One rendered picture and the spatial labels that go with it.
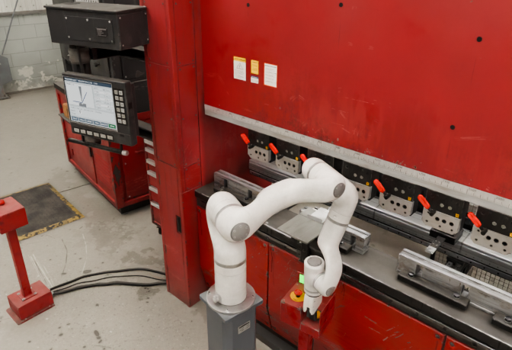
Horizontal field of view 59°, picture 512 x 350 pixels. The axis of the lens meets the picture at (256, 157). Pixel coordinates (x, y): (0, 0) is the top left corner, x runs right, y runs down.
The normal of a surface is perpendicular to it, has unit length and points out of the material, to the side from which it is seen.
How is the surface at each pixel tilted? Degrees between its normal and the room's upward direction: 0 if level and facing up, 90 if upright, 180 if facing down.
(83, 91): 90
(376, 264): 0
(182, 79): 90
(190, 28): 90
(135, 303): 0
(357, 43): 90
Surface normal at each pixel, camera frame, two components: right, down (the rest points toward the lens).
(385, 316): -0.67, 0.31
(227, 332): -0.11, 0.41
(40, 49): 0.63, 0.33
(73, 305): 0.00, -0.91
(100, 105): -0.44, 0.37
